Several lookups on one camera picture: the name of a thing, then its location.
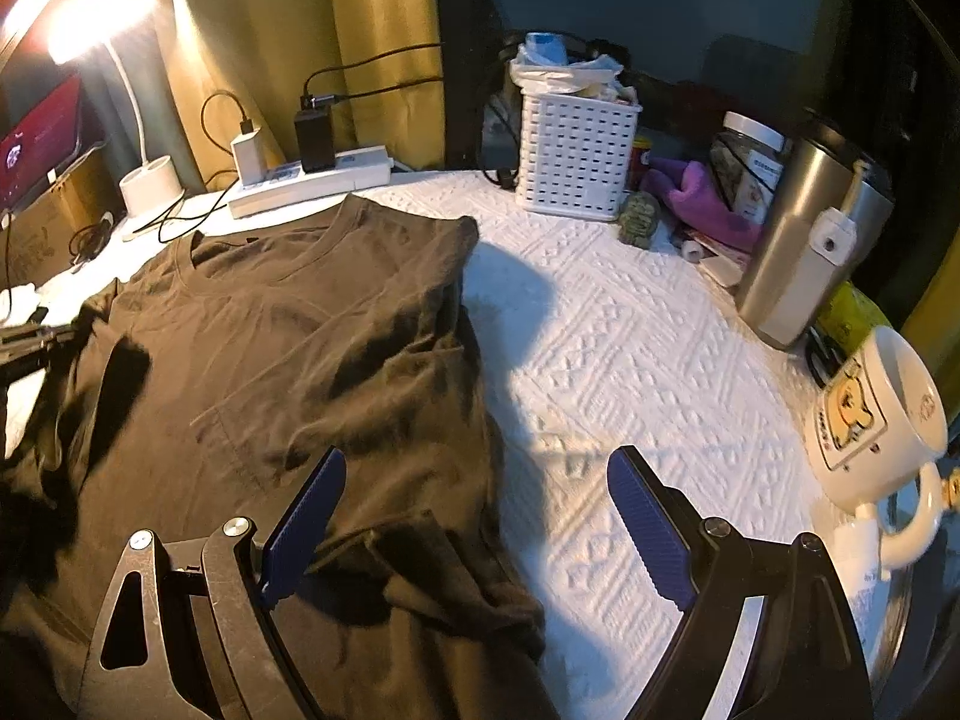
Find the white textured bedspread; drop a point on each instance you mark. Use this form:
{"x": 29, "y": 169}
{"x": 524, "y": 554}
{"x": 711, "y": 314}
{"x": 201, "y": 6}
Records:
{"x": 637, "y": 360}

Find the small pink tube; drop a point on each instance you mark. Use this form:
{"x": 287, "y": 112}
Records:
{"x": 697, "y": 249}

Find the black charger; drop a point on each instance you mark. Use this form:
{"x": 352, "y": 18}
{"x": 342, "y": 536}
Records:
{"x": 315, "y": 142}

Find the plain white cloth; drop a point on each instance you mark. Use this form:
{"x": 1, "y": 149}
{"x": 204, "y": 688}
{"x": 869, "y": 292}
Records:
{"x": 19, "y": 301}

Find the yellow curtain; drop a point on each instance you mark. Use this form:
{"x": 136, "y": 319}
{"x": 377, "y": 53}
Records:
{"x": 930, "y": 300}
{"x": 262, "y": 30}

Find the white plastic basket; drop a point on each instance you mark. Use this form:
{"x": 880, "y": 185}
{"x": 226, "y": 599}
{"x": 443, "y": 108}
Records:
{"x": 574, "y": 150}

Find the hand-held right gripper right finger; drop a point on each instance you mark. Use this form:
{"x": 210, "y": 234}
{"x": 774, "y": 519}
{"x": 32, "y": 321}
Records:
{"x": 649, "y": 525}

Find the stainless steel tumbler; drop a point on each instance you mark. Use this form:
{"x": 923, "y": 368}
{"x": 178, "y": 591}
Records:
{"x": 795, "y": 240}

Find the blue white plastic bag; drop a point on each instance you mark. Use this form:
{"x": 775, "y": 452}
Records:
{"x": 546, "y": 51}

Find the small green figurine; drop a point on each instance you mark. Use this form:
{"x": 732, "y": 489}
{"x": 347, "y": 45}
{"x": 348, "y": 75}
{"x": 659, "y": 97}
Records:
{"x": 639, "y": 221}

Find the clear jar with white lid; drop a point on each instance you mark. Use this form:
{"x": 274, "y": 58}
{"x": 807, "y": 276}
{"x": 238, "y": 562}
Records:
{"x": 750, "y": 165}

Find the small bear figurine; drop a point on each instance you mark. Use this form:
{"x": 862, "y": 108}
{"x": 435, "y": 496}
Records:
{"x": 951, "y": 486}

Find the white charger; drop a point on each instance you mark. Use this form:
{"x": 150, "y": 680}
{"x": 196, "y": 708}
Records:
{"x": 247, "y": 157}

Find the white mug with bear print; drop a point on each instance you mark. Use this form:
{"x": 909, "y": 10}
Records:
{"x": 862, "y": 420}

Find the white power strip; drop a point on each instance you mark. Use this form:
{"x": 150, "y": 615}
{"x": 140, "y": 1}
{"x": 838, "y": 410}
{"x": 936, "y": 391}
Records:
{"x": 315, "y": 184}

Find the tablet with red screen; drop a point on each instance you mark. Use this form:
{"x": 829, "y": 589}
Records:
{"x": 37, "y": 142}

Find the small red can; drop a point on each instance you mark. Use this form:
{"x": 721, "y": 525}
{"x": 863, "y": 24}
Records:
{"x": 640, "y": 157}

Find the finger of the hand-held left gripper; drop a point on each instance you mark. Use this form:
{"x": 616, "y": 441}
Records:
{"x": 30, "y": 341}

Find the purple cloth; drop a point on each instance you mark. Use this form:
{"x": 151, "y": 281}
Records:
{"x": 697, "y": 195}

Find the white desk lamp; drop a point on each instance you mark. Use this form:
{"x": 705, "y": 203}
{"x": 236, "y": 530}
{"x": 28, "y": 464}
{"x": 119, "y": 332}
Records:
{"x": 150, "y": 187}

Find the dark brown t-shirt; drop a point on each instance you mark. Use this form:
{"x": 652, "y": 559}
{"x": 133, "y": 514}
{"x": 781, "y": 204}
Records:
{"x": 262, "y": 330}

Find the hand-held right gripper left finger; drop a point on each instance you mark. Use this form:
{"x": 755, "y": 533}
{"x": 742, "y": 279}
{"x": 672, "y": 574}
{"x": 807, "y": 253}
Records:
{"x": 304, "y": 525}

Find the yellow packet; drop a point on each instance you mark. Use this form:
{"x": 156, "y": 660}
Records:
{"x": 851, "y": 315}

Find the brown cardboard box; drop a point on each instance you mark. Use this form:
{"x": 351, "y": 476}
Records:
{"x": 67, "y": 199}

